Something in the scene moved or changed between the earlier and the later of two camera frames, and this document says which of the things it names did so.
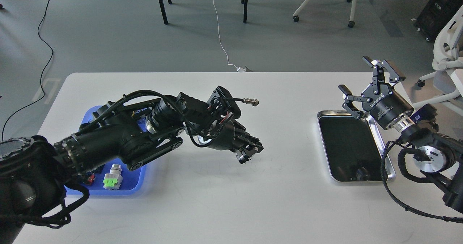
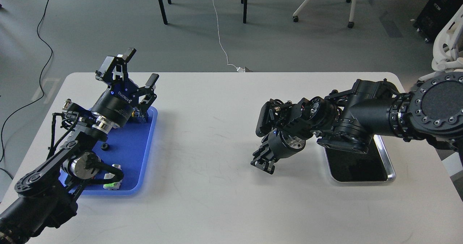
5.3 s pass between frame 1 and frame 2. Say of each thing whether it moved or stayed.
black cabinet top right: stayed
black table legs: stayed
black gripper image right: moved
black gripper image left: moved
